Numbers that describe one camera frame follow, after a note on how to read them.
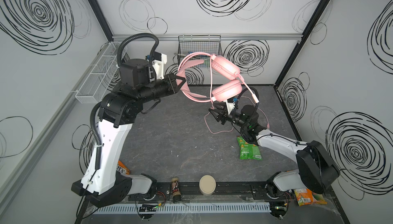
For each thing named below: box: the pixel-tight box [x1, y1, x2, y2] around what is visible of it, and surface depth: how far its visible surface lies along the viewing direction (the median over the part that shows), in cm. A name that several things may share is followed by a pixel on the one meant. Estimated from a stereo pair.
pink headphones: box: [177, 52, 243, 103], surface depth 48 cm
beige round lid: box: [199, 174, 217, 196], surface depth 72 cm
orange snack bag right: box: [293, 188, 328, 207], surface depth 71 cm
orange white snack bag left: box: [116, 160, 131, 175], surface depth 80 cm
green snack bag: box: [236, 135, 263, 161], surface depth 85 cm
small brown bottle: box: [170, 176, 182, 205], surface depth 73 cm
